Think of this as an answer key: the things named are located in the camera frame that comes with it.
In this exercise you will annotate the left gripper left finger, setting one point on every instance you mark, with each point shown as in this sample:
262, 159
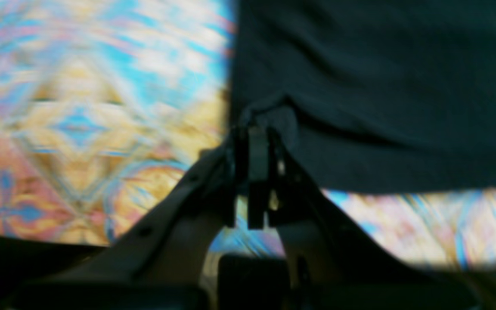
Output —
158, 263

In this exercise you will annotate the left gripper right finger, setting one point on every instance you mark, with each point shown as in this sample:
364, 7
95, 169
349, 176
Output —
332, 262

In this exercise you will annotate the black t-shirt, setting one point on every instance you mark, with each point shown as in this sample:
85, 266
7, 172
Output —
373, 96

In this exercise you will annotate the patterned tablecloth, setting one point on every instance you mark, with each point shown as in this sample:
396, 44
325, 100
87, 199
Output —
105, 104

